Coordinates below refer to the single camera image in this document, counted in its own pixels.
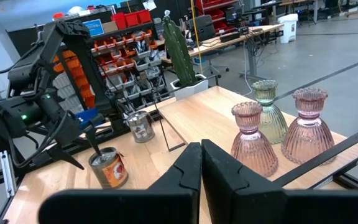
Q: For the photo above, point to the wooden work desk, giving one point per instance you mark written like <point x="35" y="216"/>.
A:
<point x="266" y="30"/>

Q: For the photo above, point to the blue sign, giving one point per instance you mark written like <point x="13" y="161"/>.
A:
<point x="93" y="28"/>

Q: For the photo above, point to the tall green cactus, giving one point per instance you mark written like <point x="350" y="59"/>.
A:
<point x="179" y="56"/>

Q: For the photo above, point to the printed tin can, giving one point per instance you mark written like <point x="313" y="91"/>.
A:
<point x="140" y="129"/>

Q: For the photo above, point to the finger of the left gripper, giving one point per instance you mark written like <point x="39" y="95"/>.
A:
<point x="56" y="155"/>
<point x="92" y="132"/>

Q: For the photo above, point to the red storage bin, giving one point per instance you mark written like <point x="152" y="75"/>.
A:
<point x="131" y="19"/>
<point x="144" y="16"/>
<point x="118" y="21"/>

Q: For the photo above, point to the orange labelled tin can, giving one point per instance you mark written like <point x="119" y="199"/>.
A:
<point x="110" y="174"/>

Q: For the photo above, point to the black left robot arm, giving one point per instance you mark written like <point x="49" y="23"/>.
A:
<point x="73" y="32"/>

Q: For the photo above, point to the orange bin wall rack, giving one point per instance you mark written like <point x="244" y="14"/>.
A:
<point x="73" y="63"/>

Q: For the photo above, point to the cardboard box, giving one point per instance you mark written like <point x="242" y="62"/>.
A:
<point x="109" y="27"/>

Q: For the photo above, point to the pink ribbed glass candlestick holder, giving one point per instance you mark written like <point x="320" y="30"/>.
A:
<point x="308" y="143"/>
<point x="253" y="155"/>

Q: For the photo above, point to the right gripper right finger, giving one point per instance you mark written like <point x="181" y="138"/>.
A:
<point x="244" y="205"/>

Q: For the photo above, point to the black office chair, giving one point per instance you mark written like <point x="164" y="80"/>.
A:
<point x="202" y="28"/>

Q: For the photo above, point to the red bin rack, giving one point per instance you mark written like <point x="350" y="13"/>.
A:
<point x="216" y="14"/>

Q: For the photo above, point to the white trash bin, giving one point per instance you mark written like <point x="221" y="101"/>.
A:
<point x="288" y="29"/>

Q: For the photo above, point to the wooden shelf black metal frame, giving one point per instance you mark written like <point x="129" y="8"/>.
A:
<point x="210" y="115"/>

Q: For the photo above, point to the green ribbed glass candlestick holder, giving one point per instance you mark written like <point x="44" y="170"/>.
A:
<point x="273" y="127"/>

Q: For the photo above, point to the white paper sheet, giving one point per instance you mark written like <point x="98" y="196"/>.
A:
<point x="149" y="5"/>

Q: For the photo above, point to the parts bin shelving unit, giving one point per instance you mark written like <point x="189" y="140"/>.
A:
<point x="138" y="62"/>

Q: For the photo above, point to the blue plastic bin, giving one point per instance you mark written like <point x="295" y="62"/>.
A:
<point x="85" y="115"/>

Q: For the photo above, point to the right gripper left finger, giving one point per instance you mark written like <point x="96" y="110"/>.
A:
<point x="120" y="208"/>

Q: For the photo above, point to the white plant pot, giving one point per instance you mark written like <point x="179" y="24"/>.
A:
<point x="191" y="91"/>

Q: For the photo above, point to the silver aluminium post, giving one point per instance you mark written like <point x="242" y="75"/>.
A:
<point x="7" y="174"/>

